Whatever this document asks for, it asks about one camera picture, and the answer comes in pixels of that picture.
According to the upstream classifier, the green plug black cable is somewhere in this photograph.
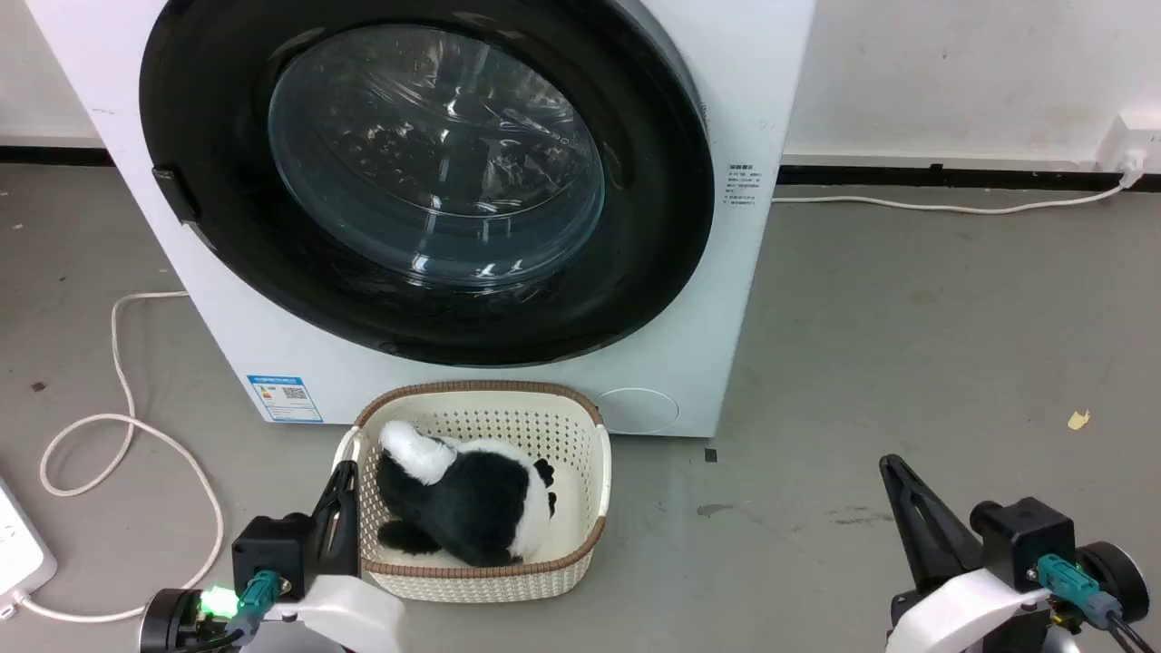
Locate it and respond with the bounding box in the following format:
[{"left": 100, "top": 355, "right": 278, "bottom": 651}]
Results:
[
  {"left": 177, "top": 569, "right": 284, "bottom": 653},
  {"left": 1034, "top": 553, "right": 1155, "bottom": 653}
]

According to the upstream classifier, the small printed text sticker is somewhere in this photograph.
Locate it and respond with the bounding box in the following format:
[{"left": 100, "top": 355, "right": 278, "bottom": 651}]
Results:
[{"left": 726, "top": 164, "right": 761, "bottom": 210}]

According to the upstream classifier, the white power strip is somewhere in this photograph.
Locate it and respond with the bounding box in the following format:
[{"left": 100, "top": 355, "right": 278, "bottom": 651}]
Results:
[{"left": 0, "top": 475, "right": 58, "bottom": 601}]

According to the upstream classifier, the long looped white power cable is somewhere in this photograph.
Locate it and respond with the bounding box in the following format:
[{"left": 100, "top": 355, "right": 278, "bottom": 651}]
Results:
[{"left": 0, "top": 290, "right": 226, "bottom": 626}]

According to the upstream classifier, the round white filter cover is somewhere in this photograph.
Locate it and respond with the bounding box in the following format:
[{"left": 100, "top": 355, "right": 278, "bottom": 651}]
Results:
[{"left": 597, "top": 388, "right": 680, "bottom": 434}]

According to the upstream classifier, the white front-load washing machine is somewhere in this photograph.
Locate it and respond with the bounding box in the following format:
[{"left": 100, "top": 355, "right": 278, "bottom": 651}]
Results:
[{"left": 23, "top": 0, "right": 817, "bottom": 439}]

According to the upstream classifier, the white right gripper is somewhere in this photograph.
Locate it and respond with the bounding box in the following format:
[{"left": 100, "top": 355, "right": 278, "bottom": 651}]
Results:
[{"left": 879, "top": 453, "right": 1055, "bottom": 653}]

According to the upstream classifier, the right green plug black cable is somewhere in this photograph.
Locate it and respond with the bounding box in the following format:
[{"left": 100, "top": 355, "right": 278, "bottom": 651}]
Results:
[{"left": 1034, "top": 553, "right": 1155, "bottom": 653}]

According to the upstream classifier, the white wall socket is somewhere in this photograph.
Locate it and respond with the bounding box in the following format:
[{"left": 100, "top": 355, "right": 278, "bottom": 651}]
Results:
[{"left": 1096, "top": 112, "right": 1161, "bottom": 176}]

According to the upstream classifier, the round black glass washer door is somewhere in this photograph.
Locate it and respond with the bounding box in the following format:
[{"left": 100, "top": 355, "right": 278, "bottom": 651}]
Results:
[{"left": 139, "top": 0, "right": 716, "bottom": 368}]

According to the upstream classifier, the left green plug black cable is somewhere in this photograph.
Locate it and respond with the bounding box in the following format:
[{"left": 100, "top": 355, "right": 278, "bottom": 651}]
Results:
[{"left": 177, "top": 569, "right": 284, "bottom": 653}]

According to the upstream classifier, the cream laundry basket brown rim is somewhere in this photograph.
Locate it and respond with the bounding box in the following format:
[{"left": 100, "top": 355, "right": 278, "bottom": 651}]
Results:
[{"left": 332, "top": 380, "right": 612, "bottom": 604}]

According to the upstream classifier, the thin white washer cable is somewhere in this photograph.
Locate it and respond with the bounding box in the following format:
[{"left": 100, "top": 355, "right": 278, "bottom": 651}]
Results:
[{"left": 773, "top": 178, "right": 1135, "bottom": 217}]

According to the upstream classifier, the black white panda plush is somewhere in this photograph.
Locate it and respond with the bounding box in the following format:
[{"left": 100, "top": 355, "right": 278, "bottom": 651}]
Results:
[{"left": 376, "top": 419, "right": 558, "bottom": 569}]

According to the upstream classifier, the blue energy label sticker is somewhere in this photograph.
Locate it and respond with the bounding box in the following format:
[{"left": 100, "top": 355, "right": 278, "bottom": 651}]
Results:
[{"left": 247, "top": 375, "right": 324, "bottom": 424}]

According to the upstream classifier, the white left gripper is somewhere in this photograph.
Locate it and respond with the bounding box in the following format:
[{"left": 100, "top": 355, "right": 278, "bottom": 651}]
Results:
[{"left": 259, "top": 460, "right": 406, "bottom": 653}]

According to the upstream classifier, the black door latch handle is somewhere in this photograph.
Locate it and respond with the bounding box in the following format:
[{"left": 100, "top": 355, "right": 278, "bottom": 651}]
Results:
[{"left": 151, "top": 166, "right": 201, "bottom": 227}]

